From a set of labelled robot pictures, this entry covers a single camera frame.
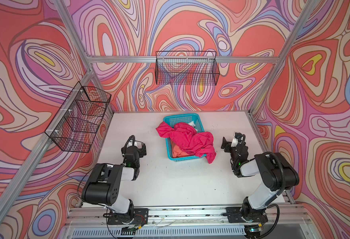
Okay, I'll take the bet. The magenta t shirt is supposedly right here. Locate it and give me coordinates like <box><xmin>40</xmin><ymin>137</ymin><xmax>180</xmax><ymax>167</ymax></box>
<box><xmin>156</xmin><ymin>122</ymin><xmax>216</xmax><ymax>164</ymax></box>

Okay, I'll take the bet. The teal plastic basket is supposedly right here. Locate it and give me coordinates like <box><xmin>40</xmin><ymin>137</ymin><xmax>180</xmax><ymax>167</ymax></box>
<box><xmin>163</xmin><ymin>113</ymin><xmax>205</xmax><ymax>162</ymax></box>

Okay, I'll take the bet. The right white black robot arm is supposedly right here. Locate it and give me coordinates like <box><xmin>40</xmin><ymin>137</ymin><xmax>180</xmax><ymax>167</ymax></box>
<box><xmin>221</xmin><ymin>132</ymin><xmax>300</xmax><ymax>223</ymax></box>

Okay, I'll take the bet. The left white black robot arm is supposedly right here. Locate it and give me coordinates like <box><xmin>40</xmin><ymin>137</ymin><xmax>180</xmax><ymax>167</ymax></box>
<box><xmin>81</xmin><ymin>135</ymin><xmax>147</xmax><ymax>225</ymax></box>

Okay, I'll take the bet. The coral orange t shirt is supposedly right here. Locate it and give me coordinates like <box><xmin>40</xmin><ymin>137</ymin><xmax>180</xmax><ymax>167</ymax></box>
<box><xmin>172</xmin><ymin>144</ymin><xmax>189</xmax><ymax>158</ymax></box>

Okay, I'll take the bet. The white cloth in basket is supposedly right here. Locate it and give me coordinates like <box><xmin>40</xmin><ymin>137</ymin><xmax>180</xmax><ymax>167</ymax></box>
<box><xmin>188</xmin><ymin>121</ymin><xmax>196</xmax><ymax>128</ymax></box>

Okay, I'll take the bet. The left black wire basket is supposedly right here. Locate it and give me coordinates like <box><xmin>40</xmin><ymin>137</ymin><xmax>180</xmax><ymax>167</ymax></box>
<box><xmin>45</xmin><ymin>83</ymin><xmax>111</xmax><ymax>153</ymax></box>

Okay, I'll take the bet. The black wire basket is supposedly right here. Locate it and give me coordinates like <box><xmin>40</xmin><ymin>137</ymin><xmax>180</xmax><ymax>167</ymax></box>
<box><xmin>155</xmin><ymin>50</ymin><xmax>220</xmax><ymax>86</ymax></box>
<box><xmin>45</xmin><ymin>83</ymin><xmax>111</xmax><ymax>153</ymax></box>

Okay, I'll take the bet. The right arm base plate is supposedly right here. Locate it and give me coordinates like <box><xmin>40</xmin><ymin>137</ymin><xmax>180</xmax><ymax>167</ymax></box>
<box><xmin>221</xmin><ymin>207</ymin><xmax>268</xmax><ymax>224</ymax></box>

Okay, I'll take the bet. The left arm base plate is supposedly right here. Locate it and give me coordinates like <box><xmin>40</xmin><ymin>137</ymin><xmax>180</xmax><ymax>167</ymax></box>
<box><xmin>104</xmin><ymin>208</ymin><xmax>149</xmax><ymax>226</ymax></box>

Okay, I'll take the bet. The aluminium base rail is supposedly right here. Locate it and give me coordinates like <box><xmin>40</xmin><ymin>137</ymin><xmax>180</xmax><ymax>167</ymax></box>
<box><xmin>63</xmin><ymin>204</ymin><xmax>319</xmax><ymax>239</ymax></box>

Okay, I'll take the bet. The back black wire basket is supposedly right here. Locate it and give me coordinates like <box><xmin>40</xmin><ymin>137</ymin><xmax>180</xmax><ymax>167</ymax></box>
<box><xmin>155</xmin><ymin>50</ymin><xmax>220</xmax><ymax>86</ymax></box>

